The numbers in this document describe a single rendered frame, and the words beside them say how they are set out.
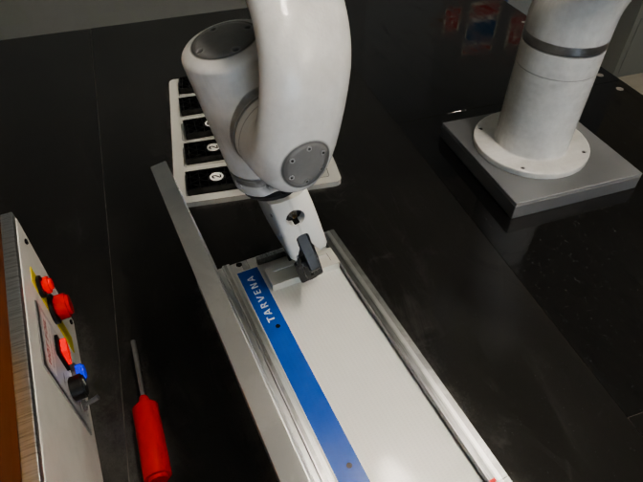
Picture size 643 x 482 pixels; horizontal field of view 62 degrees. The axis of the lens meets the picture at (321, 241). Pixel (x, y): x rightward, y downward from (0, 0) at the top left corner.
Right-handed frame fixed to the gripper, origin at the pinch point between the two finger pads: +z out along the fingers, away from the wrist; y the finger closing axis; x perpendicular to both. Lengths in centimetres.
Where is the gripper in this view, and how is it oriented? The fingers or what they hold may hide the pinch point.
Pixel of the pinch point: (302, 257)
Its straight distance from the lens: 70.7
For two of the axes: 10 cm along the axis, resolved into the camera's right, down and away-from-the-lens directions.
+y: -4.3, -6.4, 6.3
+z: 1.9, 6.2, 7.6
